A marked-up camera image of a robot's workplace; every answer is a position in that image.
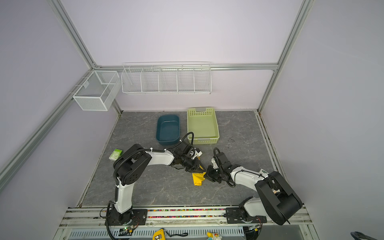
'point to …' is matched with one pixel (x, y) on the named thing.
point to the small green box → (116, 154)
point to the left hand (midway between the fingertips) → (204, 173)
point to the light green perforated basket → (203, 122)
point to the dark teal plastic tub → (167, 129)
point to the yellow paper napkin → (198, 178)
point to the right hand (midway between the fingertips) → (204, 177)
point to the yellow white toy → (213, 236)
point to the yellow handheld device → (158, 232)
